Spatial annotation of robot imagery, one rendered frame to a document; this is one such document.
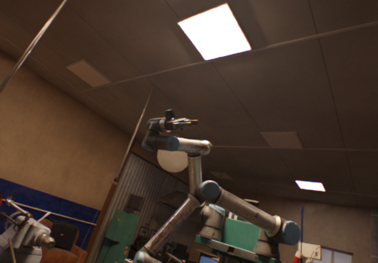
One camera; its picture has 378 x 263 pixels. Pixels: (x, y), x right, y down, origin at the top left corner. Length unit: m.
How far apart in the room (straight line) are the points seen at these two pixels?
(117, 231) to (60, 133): 2.44
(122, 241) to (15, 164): 2.67
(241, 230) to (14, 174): 4.46
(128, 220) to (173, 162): 1.73
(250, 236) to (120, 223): 4.10
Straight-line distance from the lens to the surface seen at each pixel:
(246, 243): 2.15
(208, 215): 2.14
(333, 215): 8.27
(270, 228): 1.77
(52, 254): 5.33
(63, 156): 5.84
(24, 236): 2.29
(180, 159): 5.21
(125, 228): 5.96
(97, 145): 6.21
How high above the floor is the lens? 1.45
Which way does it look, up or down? 23 degrees up
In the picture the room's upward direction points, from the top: 18 degrees clockwise
